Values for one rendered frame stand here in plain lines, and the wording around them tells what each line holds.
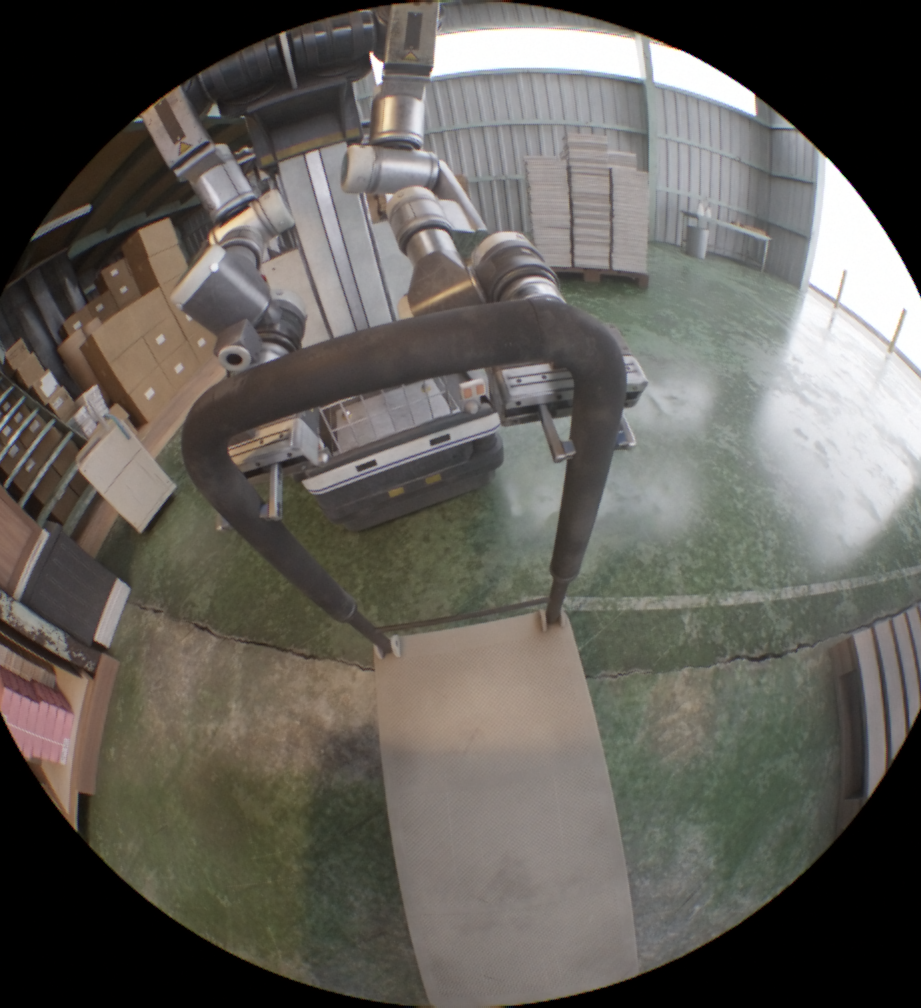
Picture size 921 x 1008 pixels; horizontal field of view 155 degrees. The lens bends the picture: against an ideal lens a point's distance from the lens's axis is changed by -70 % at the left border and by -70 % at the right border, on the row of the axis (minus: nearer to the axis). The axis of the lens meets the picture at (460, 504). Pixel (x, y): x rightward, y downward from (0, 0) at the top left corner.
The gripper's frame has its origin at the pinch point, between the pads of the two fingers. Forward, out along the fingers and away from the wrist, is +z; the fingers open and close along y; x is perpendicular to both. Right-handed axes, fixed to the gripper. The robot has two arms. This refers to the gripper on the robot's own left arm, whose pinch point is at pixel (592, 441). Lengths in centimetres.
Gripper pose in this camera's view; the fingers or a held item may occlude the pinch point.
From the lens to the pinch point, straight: 29.6
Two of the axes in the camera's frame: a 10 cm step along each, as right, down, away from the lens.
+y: 9.8, -1.9, -0.2
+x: 0.8, 3.2, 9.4
